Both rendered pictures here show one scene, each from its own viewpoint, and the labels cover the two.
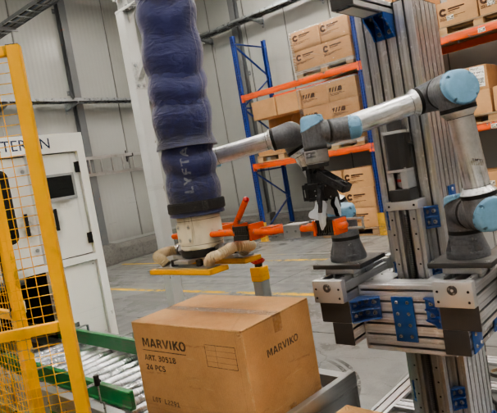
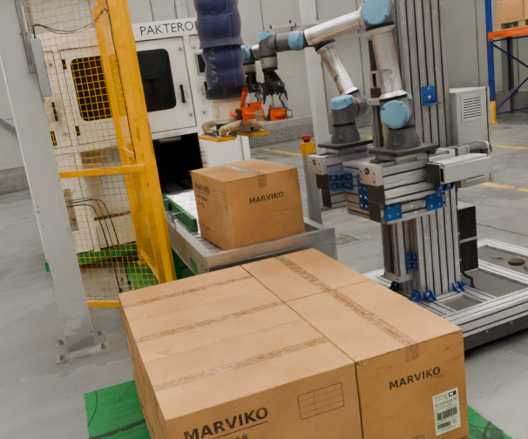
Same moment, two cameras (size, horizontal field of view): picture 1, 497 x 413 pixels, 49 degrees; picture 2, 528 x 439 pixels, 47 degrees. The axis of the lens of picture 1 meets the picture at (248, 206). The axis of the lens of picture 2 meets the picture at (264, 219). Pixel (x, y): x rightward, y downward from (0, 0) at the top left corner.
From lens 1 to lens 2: 158 cm
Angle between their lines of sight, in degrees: 29
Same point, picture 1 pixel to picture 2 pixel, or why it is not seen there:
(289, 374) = (270, 219)
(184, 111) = (211, 20)
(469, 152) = (381, 64)
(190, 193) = (215, 82)
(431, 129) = (404, 37)
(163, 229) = (316, 103)
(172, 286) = not seen: hidden behind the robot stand
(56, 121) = not seen: outside the picture
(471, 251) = (396, 143)
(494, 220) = (393, 119)
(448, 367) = (405, 236)
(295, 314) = (282, 178)
